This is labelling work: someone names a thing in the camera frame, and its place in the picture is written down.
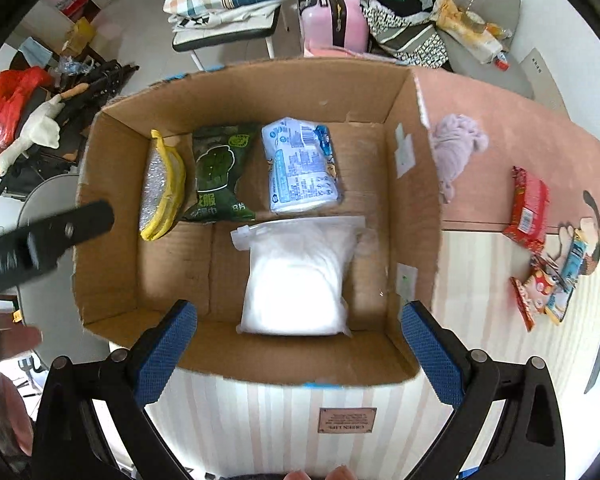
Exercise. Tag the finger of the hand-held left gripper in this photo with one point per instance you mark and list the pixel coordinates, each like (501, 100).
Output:
(65, 230)

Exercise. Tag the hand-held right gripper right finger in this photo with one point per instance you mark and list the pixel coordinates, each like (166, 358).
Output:
(430, 355)

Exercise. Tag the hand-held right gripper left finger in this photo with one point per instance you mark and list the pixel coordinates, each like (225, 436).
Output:
(167, 355)

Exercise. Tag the brown cardboard box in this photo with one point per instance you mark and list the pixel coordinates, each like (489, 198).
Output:
(180, 280)

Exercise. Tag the clear bag of white cotton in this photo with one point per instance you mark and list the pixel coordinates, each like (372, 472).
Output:
(292, 280)

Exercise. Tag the person's left hand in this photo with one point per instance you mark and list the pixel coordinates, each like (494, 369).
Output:
(22, 340)

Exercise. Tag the person's right hand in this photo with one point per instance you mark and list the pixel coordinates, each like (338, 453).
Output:
(341, 474)

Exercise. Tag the grey round stool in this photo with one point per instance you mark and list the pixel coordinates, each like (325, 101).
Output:
(50, 305)

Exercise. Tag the white goose plush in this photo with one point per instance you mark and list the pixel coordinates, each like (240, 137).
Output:
(37, 130)

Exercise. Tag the yellow silver scrubber sponge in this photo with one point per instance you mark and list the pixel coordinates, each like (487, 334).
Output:
(165, 190)

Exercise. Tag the orange red snack packet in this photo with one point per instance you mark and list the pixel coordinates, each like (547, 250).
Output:
(535, 292)

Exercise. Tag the red plastic bag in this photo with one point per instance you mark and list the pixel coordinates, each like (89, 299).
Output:
(5, 105)

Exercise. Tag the black toy gun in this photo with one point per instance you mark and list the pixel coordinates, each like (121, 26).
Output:
(97, 85)

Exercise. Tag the blue snack packet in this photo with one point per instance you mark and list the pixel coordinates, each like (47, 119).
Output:
(570, 275)

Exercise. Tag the dark green wipes packet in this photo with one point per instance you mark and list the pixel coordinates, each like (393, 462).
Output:
(220, 175)

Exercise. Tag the blue face mask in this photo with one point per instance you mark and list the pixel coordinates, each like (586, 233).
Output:
(34, 52)

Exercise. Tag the yellow box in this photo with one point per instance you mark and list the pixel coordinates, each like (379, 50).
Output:
(80, 35)

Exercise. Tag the purple cloth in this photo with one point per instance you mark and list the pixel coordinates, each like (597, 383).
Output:
(457, 145)

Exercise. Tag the blue white tissue packet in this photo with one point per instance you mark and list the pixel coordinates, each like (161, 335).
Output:
(302, 170)

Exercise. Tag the white printed cloth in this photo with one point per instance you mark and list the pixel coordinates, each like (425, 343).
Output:
(215, 19)

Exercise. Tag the grey chair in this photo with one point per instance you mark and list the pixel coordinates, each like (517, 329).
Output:
(495, 72)

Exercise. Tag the yellow plastic bag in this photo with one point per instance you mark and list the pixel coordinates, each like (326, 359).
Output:
(472, 42)

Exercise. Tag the patterned fabric bag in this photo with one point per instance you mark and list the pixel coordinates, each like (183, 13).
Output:
(410, 35)

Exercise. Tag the clear oil bottle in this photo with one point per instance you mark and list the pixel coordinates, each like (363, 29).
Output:
(472, 12)

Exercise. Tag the pink suitcase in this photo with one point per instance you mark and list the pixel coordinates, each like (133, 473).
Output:
(347, 17)

